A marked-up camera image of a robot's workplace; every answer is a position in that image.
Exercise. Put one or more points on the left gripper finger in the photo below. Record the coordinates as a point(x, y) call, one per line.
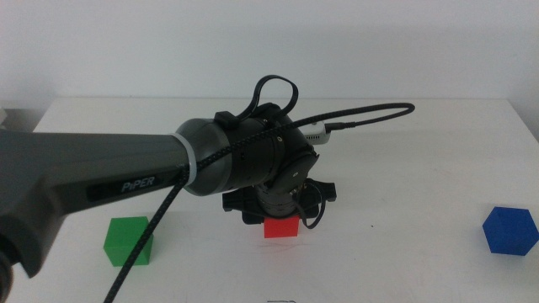
point(252, 219)

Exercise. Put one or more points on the red cube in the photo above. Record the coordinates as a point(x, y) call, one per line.
point(281, 227)

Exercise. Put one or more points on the green cube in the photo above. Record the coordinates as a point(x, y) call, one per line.
point(122, 240)

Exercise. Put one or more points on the blue cube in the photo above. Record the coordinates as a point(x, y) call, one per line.
point(509, 231)

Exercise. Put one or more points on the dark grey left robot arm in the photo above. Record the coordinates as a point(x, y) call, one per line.
point(84, 160)

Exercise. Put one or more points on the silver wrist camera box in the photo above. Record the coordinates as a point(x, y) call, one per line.
point(315, 135)

